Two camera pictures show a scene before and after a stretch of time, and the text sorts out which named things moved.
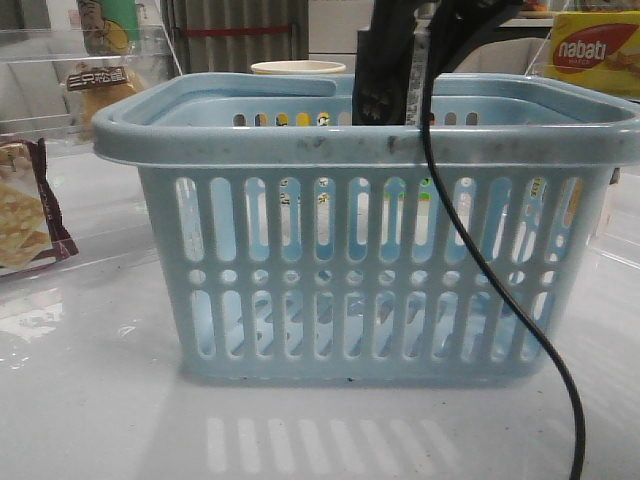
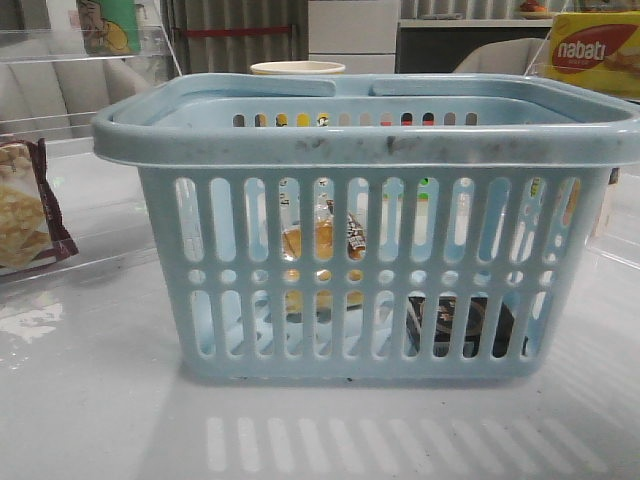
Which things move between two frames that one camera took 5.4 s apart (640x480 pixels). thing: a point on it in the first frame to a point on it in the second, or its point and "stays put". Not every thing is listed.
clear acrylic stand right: [602, 48] stays put
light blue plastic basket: [292, 245] stays put
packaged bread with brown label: [95, 89] to [291, 249]
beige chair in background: [525, 56] stays put
